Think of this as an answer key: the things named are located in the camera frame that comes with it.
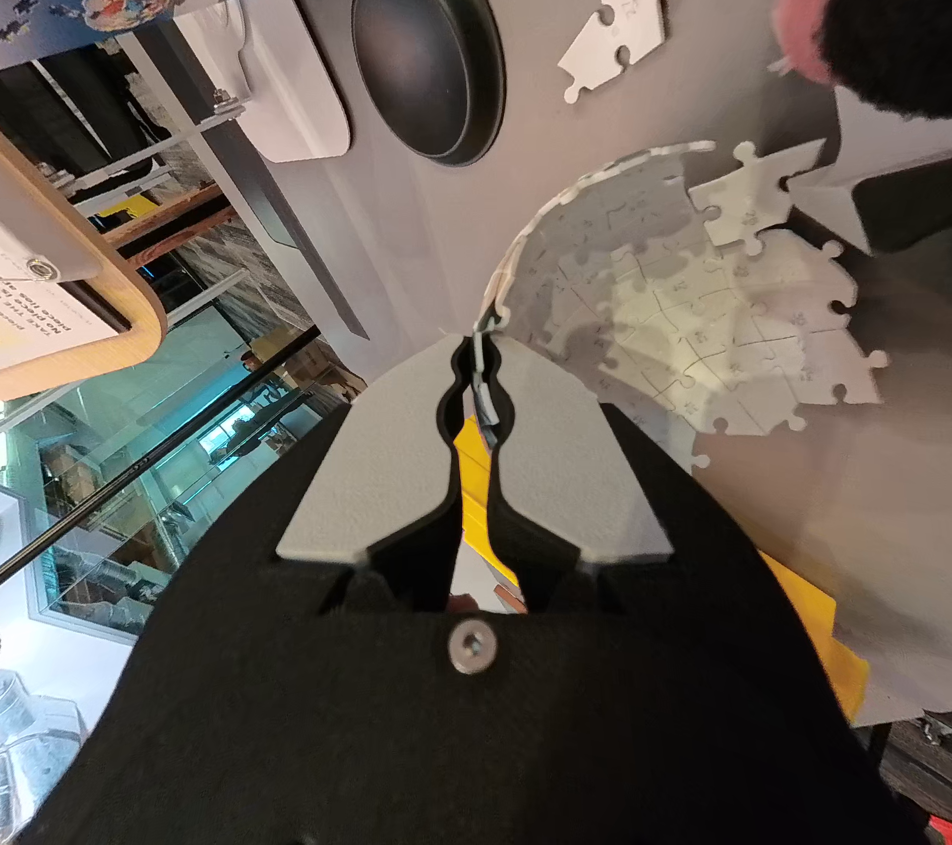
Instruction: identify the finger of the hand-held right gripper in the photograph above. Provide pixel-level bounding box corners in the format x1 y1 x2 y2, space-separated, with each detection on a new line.
822 88 952 175
787 170 952 258

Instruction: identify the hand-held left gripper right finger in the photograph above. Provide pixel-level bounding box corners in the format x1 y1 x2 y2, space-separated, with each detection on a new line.
485 335 675 565

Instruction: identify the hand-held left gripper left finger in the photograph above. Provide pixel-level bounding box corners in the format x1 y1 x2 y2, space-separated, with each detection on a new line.
277 332 468 568

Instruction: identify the white puzzle piece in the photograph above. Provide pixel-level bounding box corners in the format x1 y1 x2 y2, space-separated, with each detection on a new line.
558 0 682 105
690 140 828 257

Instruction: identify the partly built white puzzle ball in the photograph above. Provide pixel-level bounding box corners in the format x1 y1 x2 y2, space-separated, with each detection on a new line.
472 142 891 474

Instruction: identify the black round puzzle stand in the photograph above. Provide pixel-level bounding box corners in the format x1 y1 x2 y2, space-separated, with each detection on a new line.
350 0 507 168

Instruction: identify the thin black rod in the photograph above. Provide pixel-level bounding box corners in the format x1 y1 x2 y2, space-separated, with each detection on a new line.
0 324 322 584

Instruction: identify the wooden sign holder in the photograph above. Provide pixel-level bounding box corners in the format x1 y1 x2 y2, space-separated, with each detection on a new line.
0 132 168 401

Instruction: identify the yellow paper sheet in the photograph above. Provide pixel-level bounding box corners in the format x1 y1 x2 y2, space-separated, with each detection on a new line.
452 412 872 724

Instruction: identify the white plastic tray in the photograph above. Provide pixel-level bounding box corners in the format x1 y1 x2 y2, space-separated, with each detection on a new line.
174 0 353 164

